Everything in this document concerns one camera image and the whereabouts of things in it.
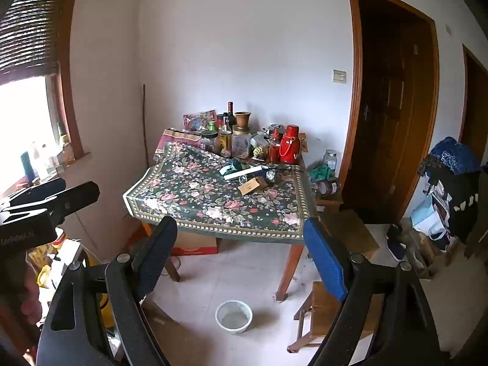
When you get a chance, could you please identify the black-lid jar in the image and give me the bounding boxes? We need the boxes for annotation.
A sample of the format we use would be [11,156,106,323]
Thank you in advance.
[200,130,219,154]

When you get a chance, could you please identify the green cloth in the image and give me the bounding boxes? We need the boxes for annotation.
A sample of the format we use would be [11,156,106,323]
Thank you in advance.
[308,165,332,181]

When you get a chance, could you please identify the white basin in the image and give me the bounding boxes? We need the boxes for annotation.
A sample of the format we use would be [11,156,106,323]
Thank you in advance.
[215,300,253,335]

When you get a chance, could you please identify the amber liquid bottle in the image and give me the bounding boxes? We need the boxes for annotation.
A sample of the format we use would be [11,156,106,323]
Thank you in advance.
[218,112,233,157]

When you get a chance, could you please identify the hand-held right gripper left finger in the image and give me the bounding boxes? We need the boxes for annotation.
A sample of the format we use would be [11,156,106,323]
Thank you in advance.
[36,215,178,366]

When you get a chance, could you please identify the person's left hand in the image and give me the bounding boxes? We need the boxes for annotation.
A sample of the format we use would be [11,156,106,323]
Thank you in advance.
[23,263,42,328]

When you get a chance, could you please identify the small brown box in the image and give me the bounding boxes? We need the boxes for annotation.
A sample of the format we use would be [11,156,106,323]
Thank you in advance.
[237,178,267,195]

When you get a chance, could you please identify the light blue bag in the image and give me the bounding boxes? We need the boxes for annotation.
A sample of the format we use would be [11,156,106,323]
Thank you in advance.
[412,194,445,237]

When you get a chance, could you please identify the dark teal bottle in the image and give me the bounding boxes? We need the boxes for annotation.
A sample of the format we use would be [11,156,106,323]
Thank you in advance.
[21,152,33,184]

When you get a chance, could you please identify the small wooden side stool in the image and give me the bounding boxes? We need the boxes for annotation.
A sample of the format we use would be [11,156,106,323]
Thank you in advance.
[314,192,344,214]

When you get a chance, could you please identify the narrow wooden door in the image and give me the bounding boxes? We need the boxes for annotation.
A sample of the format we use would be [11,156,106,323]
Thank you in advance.
[459,44,488,153]

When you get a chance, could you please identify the dark wooden door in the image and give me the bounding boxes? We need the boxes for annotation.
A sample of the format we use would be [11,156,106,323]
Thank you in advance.
[345,0,441,224]

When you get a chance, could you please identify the red cardboard box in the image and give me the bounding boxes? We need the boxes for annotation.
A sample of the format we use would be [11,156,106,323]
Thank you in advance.
[170,231,219,256]

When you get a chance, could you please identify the wooden window frame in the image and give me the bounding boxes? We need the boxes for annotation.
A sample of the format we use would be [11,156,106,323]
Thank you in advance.
[46,0,92,161]

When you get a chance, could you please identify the green crumpled wrapper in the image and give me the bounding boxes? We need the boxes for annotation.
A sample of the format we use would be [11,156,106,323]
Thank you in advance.
[225,159,249,174]

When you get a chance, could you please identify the wooden table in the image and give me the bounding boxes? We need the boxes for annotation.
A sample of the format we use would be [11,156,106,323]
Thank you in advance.
[141,133,317,302]

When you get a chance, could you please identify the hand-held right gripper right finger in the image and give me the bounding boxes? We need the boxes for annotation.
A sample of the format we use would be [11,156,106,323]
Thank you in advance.
[303,217,450,366]

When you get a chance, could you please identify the long white box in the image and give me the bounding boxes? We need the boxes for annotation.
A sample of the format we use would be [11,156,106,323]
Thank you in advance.
[222,166,269,181]

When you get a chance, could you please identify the pink patterned cloth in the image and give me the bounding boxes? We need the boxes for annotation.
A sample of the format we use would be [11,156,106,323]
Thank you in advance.
[154,127,203,163]

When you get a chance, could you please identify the window blind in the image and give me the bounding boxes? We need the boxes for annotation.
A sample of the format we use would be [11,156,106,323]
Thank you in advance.
[0,0,63,84]

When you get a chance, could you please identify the dark shoes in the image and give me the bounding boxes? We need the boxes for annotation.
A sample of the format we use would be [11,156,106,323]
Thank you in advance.
[385,224,407,262]

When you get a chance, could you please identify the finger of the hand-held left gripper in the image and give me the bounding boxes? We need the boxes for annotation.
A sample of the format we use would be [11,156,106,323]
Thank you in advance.
[8,177,67,203]
[38,181,100,226]

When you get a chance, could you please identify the blue cloth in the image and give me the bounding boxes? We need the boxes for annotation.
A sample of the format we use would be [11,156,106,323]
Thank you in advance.
[429,136,483,176]

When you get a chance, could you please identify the red thermos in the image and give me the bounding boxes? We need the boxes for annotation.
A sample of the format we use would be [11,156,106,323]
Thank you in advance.
[279,124,302,164]

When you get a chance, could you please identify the lying brown jar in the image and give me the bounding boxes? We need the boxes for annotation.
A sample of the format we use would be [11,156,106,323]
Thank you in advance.
[318,179,340,196]

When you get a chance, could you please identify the red sauce bottle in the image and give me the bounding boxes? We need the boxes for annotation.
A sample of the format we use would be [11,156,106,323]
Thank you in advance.
[269,130,282,163]

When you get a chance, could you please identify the yellow plastic container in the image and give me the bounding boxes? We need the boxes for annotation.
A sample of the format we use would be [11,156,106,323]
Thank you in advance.
[97,292,115,328]

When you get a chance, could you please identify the large glass jar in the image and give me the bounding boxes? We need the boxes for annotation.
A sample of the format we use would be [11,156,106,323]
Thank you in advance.
[231,126,252,159]

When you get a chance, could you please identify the colourful snack packet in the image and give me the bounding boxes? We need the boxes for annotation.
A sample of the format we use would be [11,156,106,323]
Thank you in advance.
[183,110,217,132]

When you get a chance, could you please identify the floral tablecloth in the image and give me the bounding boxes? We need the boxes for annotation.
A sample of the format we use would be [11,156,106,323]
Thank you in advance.
[123,141,317,245]

